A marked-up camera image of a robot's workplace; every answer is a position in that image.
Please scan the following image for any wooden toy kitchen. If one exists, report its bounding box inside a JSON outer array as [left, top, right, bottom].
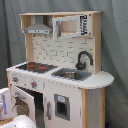
[[7, 11, 114, 128]]

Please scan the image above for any white oven door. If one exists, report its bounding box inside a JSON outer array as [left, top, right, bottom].
[[11, 86, 36, 122]]

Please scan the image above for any white cabinet door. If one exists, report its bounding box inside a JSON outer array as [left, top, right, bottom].
[[44, 81, 82, 128]]

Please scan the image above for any black toy faucet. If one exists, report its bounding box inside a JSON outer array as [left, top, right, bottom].
[[75, 51, 93, 70]]

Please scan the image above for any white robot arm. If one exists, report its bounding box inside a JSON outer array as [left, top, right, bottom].
[[0, 88, 36, 128]]

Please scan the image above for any black toy stovetop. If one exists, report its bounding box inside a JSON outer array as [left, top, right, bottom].
[[18, 62, 55, 73]]

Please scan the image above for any left stove knob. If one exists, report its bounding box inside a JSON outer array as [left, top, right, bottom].
[[12, 77, 18, 82]]

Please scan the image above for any stove knob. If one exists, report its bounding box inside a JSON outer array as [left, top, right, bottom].
[[12, 77, 18, 82], [31, 81, 37, 88]]

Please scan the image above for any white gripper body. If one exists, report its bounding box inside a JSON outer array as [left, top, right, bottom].
[[0, 88, 12, 120]]

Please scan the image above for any grey toy sink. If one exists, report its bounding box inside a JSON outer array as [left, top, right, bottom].
[[52, 68, 92, 81]]

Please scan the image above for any right stove knob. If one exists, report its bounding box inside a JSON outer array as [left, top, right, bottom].
[[31, 81, 37, 88]]

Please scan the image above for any grey range hood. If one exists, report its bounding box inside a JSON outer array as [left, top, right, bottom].
[[24, 16, 52, 34]]

